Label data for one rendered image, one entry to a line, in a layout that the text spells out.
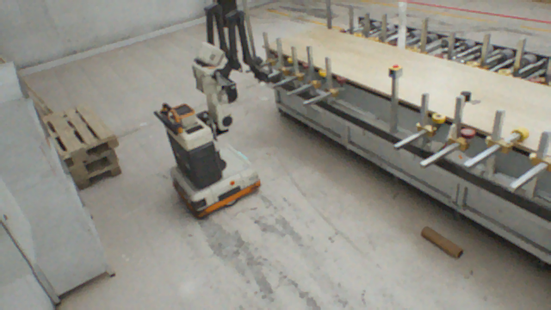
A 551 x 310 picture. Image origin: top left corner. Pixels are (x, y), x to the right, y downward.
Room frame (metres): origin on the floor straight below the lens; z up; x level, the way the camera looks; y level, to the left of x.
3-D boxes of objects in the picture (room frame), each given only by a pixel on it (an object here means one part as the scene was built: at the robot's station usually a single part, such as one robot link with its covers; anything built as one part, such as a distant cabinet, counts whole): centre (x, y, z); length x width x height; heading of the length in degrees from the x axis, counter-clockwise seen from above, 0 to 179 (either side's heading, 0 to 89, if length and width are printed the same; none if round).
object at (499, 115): (1.89, -1.29, 0.93); 0.04 x 0.04 x 0.48; 28
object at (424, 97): (2.34, -1.05, 0.87); 0.04 x 0.04 x 0.48; 28
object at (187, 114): (3.08, 0.68, 0.87); 0.23 x 0.15 x 0.11; 28
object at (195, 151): (3.09, 0.66, 0.59); 0.55 x 0.34 x 0.83; 28
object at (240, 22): (3.15, 0.08, 1.41); 0.11 x 0.06 x 0.43; 27
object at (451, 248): (2.02, -1.11, 0.04); 0.30 x 0.08 x 0.08; 28
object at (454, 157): (2.13, -1.13, 0.75); 0.26 x 0.01 x 0.10; 28
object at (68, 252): (2.55, 1.78, 0.78); 0.90 x 0.45 x 1.55; 28
